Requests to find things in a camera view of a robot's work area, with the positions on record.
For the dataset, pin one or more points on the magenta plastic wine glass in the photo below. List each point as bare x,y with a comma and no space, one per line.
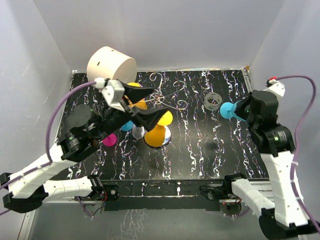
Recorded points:
110,140

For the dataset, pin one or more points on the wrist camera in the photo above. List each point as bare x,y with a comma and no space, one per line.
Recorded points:
112,91
276,87

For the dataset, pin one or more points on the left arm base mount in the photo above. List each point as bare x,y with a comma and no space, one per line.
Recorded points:
97,201

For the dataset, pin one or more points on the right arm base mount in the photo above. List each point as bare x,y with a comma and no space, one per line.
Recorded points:
230,204

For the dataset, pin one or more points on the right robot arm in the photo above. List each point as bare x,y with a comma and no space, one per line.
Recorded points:
283,217

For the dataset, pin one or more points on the white cylindrical container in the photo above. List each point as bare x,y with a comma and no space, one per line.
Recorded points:
110,63

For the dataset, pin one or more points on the clear wine glass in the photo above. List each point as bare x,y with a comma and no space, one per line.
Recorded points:
138,132

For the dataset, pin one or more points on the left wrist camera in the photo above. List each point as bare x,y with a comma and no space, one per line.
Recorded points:
112,91

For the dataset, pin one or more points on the blue plastic wine glass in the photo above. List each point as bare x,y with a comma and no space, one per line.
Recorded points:
127,126

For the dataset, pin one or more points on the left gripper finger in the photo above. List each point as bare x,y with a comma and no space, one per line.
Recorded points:
147,118
134,94

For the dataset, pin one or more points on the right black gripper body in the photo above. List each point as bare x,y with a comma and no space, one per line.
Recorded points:
255,124

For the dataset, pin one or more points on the grey tape roll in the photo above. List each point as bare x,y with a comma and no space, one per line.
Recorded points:
212,101

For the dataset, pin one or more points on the chrome wine glass rack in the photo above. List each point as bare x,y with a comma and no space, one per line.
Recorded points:
158,98

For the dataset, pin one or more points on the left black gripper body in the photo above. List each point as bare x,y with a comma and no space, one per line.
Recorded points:
113,119

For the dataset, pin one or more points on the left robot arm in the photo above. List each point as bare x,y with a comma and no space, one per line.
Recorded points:
34,185

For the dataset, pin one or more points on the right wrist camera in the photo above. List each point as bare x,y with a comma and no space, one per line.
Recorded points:
276,87

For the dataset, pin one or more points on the orange wine glass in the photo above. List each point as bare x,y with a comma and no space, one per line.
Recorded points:
161,134
140,103

